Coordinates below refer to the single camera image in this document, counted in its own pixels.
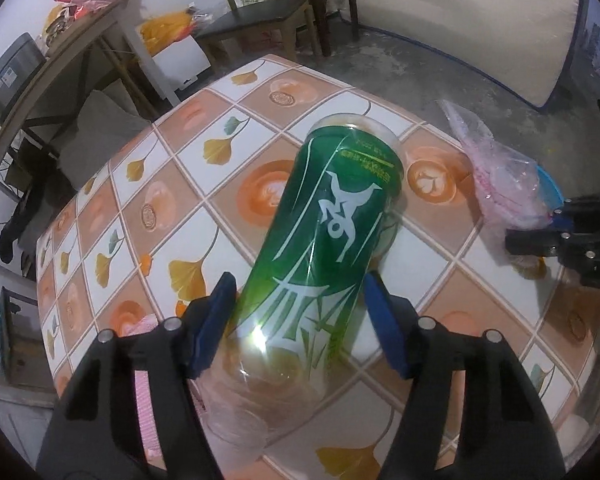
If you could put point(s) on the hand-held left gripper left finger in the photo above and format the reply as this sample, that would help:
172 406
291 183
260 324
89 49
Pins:
215 330

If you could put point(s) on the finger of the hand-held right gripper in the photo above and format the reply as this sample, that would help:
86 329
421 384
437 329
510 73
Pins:
580 212
535 244

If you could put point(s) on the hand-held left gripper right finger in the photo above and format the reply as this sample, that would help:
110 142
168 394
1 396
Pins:
385 330

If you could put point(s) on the blue mesh wastebasket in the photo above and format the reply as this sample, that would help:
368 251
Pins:
550 187

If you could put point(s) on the pink printed plastic bag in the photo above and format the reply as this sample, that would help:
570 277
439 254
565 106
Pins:
500 180

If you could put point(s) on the ginkgo pattern tablecloth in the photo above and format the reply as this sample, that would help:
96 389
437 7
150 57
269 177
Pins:
190 185

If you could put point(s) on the wooden chair with cloth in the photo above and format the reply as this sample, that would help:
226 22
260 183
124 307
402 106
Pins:
25 340

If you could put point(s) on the black cloth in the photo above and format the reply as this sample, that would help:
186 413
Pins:
22 220

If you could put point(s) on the white mattress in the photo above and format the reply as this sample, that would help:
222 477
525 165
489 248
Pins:
460 25

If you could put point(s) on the grey cushion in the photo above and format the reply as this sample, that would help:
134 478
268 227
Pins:
100 135

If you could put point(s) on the white printed sack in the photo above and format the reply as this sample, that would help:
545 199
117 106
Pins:
270 37

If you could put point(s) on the yellow plastic bag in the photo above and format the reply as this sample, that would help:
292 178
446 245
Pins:
167 30

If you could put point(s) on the wooden chair black seat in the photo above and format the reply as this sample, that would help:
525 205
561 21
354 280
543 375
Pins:
250 17

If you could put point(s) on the long side table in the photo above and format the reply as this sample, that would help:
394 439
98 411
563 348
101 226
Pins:
80 45

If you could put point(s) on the grey rice cooker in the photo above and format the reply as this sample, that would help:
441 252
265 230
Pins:
10 72

